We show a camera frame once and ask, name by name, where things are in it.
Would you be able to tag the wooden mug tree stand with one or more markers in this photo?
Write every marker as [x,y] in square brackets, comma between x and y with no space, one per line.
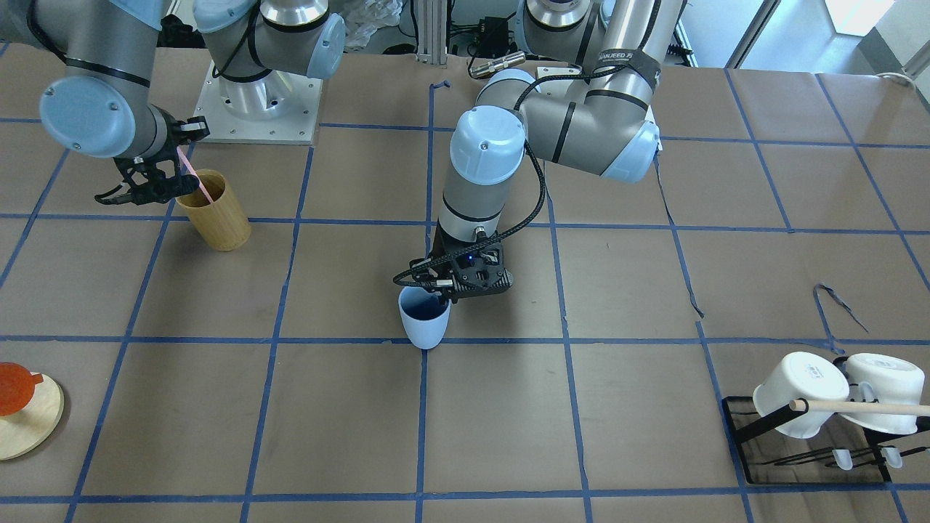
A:
[25,430]

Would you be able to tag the white mug far side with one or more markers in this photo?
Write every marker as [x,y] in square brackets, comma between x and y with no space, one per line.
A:
[888,380]

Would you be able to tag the white mug near rack end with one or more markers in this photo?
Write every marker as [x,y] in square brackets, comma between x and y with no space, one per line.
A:
[800,375]

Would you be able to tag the aluminium frame post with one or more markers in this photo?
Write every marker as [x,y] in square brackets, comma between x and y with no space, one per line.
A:
[431,23]

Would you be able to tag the bamboo chopstick holder cup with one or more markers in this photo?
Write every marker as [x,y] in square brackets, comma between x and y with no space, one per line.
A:
[220,221]

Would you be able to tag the black wire mug rack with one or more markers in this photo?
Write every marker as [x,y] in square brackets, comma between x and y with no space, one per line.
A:
[786,447]

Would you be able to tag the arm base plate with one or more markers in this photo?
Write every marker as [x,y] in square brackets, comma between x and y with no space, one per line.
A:
[279,109]

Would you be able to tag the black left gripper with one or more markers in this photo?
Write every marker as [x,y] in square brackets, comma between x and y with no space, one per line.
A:
[441,253]

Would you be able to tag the pink chopstick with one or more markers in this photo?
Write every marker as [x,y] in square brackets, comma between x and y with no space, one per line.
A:
[195,173]

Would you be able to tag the red orange mug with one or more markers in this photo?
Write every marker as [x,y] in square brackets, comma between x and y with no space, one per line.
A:
[18,386]

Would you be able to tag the light blue plastic cup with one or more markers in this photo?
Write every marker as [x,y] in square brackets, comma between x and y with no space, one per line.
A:
[425,316]

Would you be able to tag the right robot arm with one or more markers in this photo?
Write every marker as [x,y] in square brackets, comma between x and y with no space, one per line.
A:
[263,65]

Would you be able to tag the wooden rack dowel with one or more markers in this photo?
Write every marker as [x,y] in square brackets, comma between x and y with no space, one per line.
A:
[822,406]

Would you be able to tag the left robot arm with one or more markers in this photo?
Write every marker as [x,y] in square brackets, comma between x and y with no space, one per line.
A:
[594,121]

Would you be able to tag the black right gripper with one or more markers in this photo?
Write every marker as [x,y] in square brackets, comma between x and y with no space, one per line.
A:
[164,143]

